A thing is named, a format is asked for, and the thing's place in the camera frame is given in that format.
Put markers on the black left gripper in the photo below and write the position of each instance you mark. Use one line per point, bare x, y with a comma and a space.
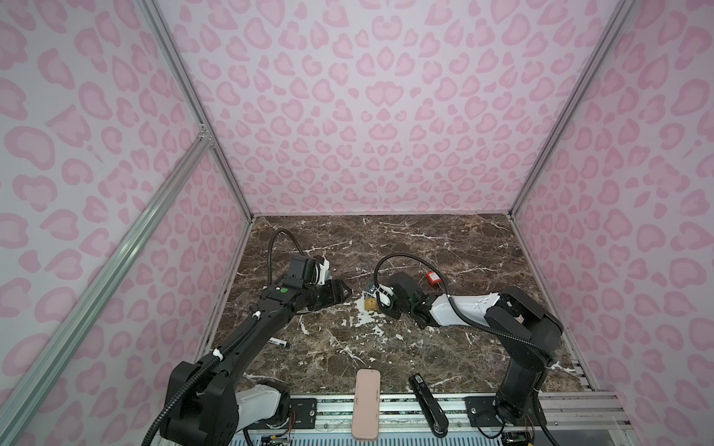
335, 294

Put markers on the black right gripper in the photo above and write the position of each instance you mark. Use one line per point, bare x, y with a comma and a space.
393, 314

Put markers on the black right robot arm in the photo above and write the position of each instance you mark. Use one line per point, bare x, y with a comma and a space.
528, 332

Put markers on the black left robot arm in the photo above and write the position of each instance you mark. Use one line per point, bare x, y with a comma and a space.
202, 406

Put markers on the red padlock far right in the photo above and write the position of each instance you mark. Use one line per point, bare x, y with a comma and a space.
434, 279

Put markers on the black white marker pen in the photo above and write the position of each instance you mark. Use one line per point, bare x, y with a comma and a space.
279, 343

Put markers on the pink rectangular case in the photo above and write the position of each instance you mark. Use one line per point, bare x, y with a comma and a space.
365, 424

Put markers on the black stapler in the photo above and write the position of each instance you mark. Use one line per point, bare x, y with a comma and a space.
431, 408

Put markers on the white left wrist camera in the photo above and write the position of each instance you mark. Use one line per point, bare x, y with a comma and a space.
322, 271

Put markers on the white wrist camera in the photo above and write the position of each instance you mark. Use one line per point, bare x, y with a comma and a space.
380, 294
322, 271

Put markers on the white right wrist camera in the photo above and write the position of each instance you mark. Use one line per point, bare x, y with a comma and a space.
380, 294

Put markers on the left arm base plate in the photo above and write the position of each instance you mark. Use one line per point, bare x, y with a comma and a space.
299, 413

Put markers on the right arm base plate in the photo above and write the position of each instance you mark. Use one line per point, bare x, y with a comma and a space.
482, 411

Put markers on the aluminium front rail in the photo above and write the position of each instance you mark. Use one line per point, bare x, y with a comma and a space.
580, 418

